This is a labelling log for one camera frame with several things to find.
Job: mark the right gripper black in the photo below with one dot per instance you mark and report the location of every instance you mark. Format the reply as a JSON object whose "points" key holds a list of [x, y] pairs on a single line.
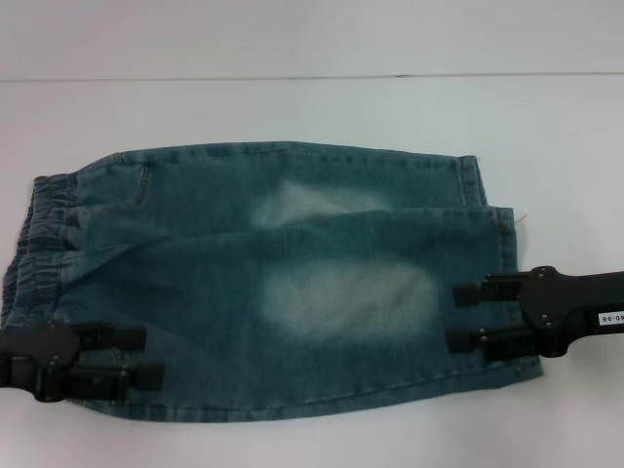
{"points": [[570, 307]]}

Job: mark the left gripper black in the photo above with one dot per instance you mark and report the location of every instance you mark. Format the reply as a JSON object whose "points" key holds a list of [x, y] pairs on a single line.
{"points": [[34, 358]]}

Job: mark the blue denim shorts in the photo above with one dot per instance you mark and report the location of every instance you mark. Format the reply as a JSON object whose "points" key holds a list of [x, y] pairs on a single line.
{"points": [[273, 273]]}

